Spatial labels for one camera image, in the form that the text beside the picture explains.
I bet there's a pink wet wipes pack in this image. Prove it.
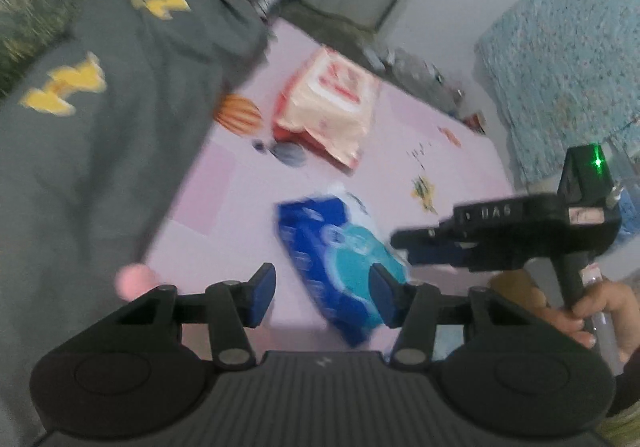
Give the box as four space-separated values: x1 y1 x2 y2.
272 46 381 170

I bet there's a person's right hand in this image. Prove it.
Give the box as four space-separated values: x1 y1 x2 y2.
542 279 640 363

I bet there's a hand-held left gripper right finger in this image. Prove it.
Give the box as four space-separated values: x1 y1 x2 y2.
367 263 526 368

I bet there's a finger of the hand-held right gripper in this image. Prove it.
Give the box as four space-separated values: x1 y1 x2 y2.
390 226 458 250
407 247 481 274

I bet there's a grey blanket with yellow print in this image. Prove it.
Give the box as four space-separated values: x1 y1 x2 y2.
0 0 276 428

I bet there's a pink plush doll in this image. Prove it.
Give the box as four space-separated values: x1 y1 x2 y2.
114 264 151 300

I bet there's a green floral pillow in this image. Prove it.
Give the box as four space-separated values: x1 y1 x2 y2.
0 0 83 98

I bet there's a pink bed mat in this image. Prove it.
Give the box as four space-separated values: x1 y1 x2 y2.
145 17 551 358

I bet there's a blue wet wipes pack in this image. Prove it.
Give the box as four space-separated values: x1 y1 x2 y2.
274 182 416 348

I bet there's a blue floral cloth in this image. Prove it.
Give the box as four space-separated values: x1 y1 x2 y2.
474 0 640 188

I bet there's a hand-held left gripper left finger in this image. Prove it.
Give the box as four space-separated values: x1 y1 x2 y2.
112 263 277 368

